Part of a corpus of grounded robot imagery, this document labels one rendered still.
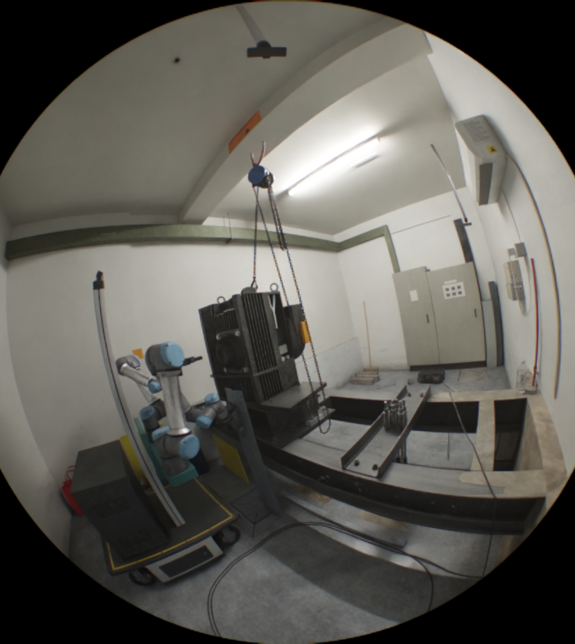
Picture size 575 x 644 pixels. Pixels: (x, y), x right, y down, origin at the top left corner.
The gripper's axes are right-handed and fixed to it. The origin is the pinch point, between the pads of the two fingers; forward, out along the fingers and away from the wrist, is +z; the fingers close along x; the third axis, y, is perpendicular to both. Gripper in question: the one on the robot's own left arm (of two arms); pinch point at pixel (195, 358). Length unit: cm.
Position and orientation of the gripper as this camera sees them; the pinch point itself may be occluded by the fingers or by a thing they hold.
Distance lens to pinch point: 171.9
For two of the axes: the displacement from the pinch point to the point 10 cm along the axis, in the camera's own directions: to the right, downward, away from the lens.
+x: -7.7, 1.5, 6.3
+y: -2.1, -9.8, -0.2
